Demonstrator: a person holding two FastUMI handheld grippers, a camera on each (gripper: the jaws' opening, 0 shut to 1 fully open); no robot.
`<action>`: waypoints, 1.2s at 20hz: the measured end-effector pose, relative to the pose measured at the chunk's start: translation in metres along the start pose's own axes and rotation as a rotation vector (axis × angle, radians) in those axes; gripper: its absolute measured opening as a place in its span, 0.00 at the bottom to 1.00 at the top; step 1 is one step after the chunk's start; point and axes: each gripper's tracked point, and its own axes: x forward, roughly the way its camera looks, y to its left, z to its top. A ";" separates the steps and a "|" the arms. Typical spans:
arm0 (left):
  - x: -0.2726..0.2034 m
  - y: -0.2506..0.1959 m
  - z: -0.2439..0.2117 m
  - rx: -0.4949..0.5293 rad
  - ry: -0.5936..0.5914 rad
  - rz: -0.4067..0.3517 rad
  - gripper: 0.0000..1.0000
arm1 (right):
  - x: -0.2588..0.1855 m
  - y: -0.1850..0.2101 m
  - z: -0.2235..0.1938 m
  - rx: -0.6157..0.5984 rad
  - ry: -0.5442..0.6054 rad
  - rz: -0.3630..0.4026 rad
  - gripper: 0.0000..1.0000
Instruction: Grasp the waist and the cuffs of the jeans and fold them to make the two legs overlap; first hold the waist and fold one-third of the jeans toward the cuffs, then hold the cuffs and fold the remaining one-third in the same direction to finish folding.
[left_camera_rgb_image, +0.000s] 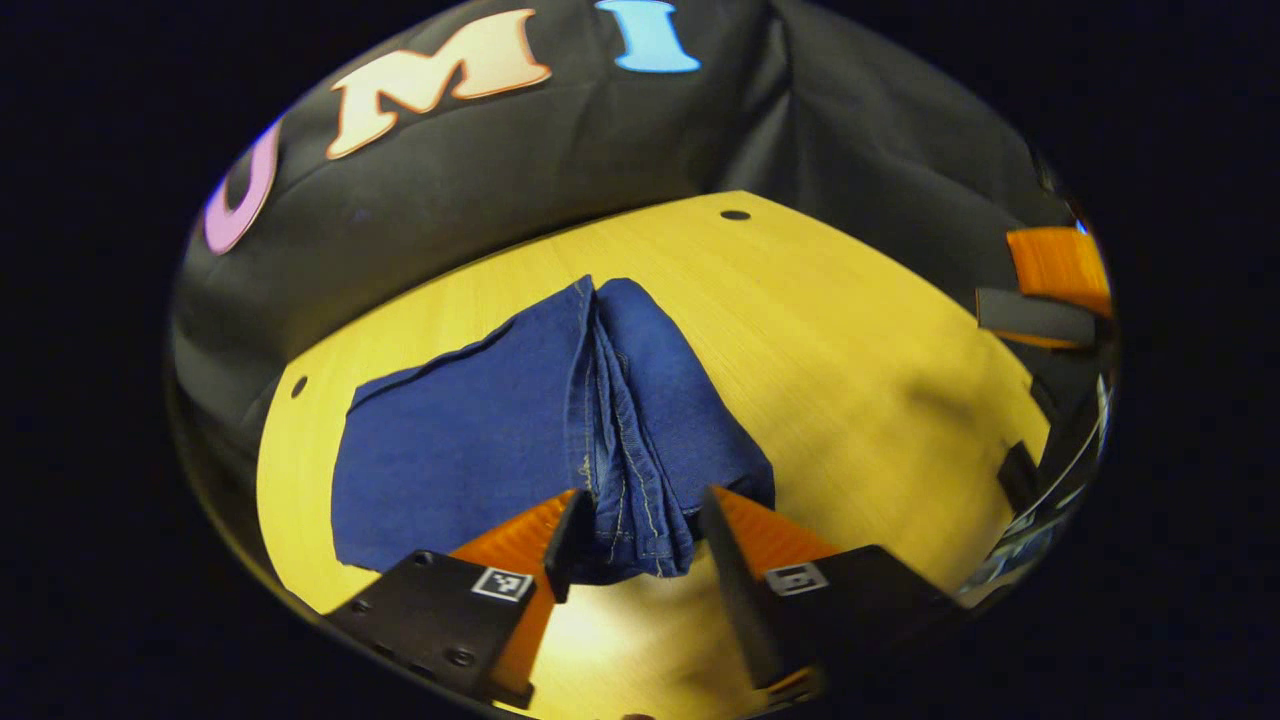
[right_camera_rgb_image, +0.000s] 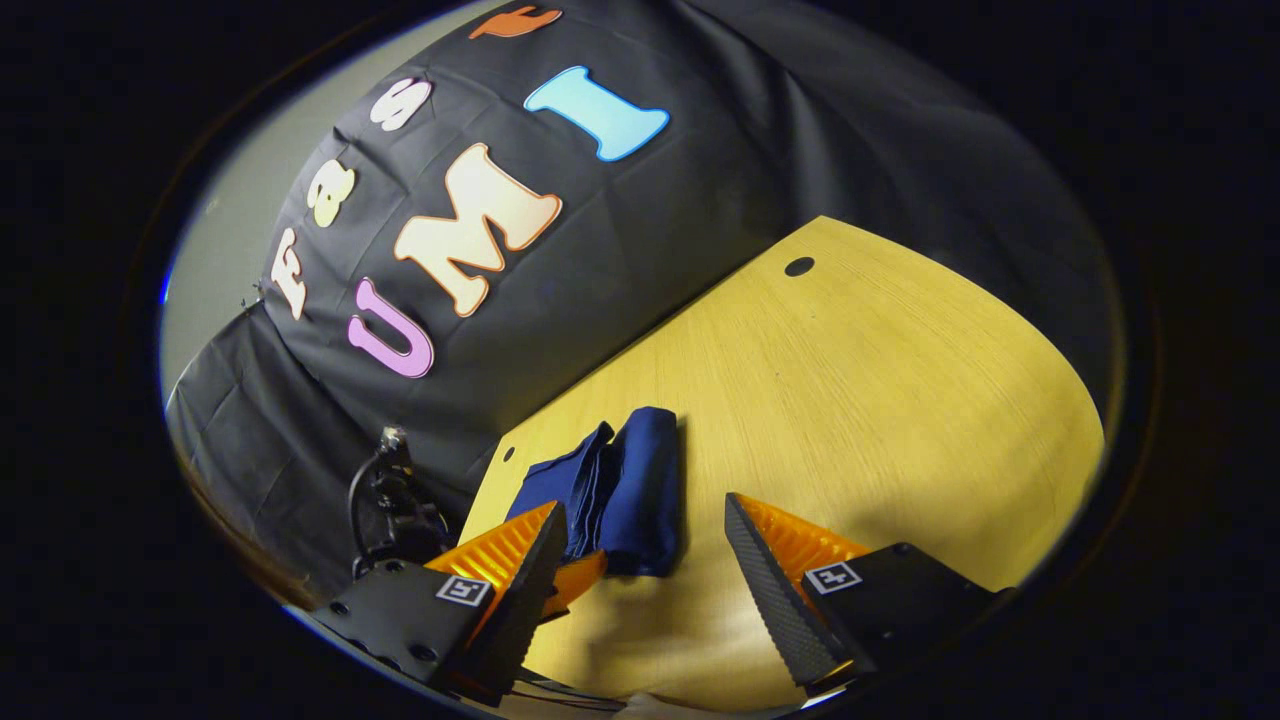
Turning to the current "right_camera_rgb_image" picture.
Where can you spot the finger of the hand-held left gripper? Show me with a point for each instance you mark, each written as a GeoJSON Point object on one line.
{"type": "Point", "coordinates": [580, 578]}

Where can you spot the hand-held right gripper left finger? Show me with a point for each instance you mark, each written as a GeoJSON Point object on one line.
{"type": "Point", "coordinates": [535, 590]}

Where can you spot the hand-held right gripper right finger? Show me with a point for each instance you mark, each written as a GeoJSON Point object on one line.
{"type": "Point", "coordinates": [770, 590]}

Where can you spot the blue denim jeans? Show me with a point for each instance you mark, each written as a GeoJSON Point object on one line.
{"type": "Point", "coordinates": [645, 480]}

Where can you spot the black backdrop cloth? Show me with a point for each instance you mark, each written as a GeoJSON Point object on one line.
{"type": "Point", "coordinates": [700, 200]}

